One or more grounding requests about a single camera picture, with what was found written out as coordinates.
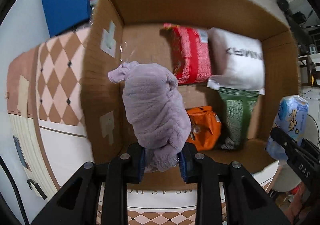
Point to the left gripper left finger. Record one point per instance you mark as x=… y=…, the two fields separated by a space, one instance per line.
x=77 y=200

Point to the red snack packet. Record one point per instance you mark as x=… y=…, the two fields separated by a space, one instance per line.
x=190 y=54

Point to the checkered table mat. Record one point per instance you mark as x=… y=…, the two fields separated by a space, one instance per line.
x=53 y=135

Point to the purple plush towel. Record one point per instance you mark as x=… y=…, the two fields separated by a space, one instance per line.
x=155 y=109

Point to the green packet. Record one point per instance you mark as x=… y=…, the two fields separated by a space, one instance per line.
x=239 y=105

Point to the smartphone on table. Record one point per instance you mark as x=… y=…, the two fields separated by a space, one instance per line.
x=20 y=153

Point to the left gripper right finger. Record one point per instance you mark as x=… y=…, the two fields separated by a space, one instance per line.
x=246 y=200

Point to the blue cartoon tissue pack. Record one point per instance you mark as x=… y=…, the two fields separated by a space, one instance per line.
x=290 y=118

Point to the white tissue pack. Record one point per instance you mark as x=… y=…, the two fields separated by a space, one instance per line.
x=237 y=61

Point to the orange snack packet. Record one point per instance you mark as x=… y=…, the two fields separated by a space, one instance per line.
x=205 y=128

